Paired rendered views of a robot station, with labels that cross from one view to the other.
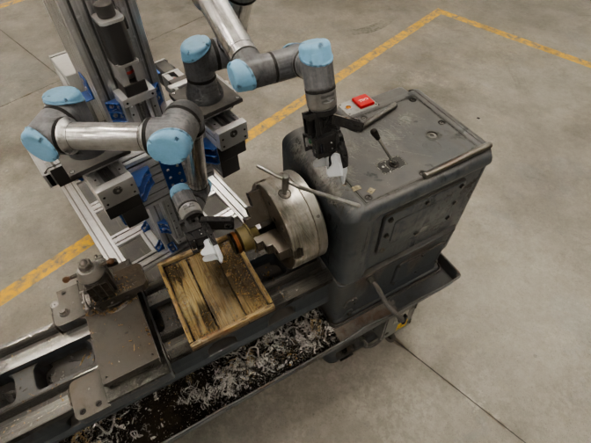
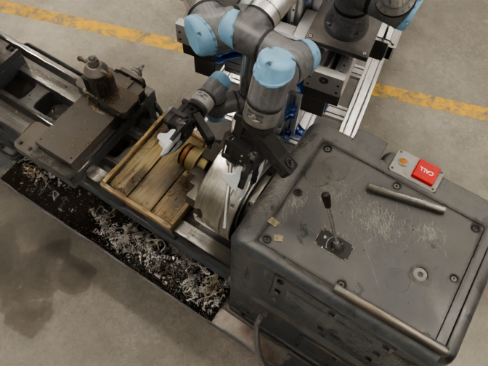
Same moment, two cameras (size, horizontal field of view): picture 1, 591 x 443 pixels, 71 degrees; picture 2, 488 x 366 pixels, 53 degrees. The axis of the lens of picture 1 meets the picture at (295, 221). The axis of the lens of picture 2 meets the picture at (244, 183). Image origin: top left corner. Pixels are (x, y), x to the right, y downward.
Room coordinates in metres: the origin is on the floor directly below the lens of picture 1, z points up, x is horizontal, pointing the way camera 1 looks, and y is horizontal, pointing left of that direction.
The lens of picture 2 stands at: (0.52, -0.57, 2.38)
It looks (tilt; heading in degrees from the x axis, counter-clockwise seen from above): 62 degrees down; 59
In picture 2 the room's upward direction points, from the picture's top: 3 degrees clockwise
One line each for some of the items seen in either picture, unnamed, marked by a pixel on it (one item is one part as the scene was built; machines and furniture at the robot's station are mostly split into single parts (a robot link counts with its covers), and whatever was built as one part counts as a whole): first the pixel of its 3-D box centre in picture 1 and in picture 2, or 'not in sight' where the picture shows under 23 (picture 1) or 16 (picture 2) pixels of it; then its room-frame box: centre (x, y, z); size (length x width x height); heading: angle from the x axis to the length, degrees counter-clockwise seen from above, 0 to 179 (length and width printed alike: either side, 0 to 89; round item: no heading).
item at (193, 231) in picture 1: (198, 231); (184, 119); (0.83, 0.33, 1.08); 0.12 x 0.09 x 0.08; 29
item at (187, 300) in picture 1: (214, 286); (167, 169); (0.72, 0.29, 0.89); 0.36 x 0.30 x 0.04; 29
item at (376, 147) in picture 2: not in sight; (366, 147); (1.19, -0.11, 1.24); 0.09 x 0.08 x 0.03; 119
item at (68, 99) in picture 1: (67, 109); not in sight; (1.15, 0.76, 1.33); 0.13 x 0.12 x 0.14; 172
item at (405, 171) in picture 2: (357, 110); (413, 174); (1.26, -0.23, 1.23); 0.13 x 0.08 x 0.05; 119
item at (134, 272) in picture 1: (114, 289); (110, 97); (0.65, 0.58, 0.99); 0.20 x 0.10 x 0.05; 119
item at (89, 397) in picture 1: (107, 333); (86, 118); (0.55, 0.62, 0.90); 0.47 x 0.30 x 0.06; 29
